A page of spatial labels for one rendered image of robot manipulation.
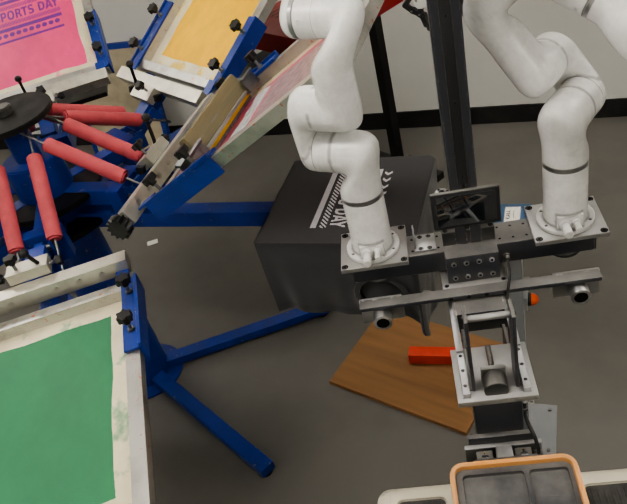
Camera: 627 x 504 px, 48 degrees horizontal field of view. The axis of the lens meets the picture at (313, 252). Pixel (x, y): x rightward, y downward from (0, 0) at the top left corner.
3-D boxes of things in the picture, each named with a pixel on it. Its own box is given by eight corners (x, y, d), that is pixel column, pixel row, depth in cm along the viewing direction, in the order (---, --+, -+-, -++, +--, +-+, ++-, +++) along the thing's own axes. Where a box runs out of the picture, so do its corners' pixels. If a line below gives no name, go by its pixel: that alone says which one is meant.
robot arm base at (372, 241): (402, 268, 158) (392, 214, 149) (347, 276, 160) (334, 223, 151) (398, 226, 170) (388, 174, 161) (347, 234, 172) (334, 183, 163)
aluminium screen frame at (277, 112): (400, -33, 196) (391, -44, 194) (353, 64, 154) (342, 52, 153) (229, 113, 244) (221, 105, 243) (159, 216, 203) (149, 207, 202)
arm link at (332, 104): (339, 20, 122) (249, 23, 131) (379, 185, 147) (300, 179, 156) (368, -18, 131) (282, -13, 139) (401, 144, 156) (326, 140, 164)
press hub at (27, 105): (205, 341, 322) (81, 72, 238) (169, 412, 293) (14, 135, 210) (131, 336, 335) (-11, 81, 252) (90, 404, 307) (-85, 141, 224)
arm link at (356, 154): (377, 209, 151) (364, 146, 141) (323, 204, 157) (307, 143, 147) (393, 183, 157) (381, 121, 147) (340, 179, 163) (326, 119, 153)
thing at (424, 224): (449, 254, 251) (436, 154, 225) (431, 349, 219) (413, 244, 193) (440, 254, 252) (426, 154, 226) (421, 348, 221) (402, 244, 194)
